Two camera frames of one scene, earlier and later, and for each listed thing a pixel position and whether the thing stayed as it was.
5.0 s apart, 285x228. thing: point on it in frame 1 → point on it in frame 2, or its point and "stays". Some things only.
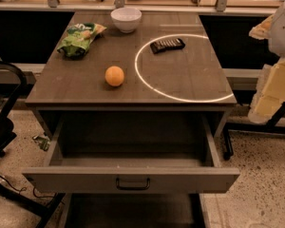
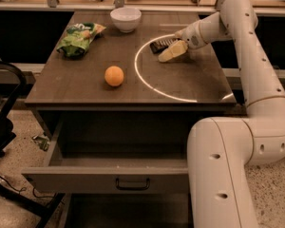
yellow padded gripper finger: (275, 86) → (192, 37)
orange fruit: (114, 76) stays
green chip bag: (77, 38) stays
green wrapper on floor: (43, 142) stays
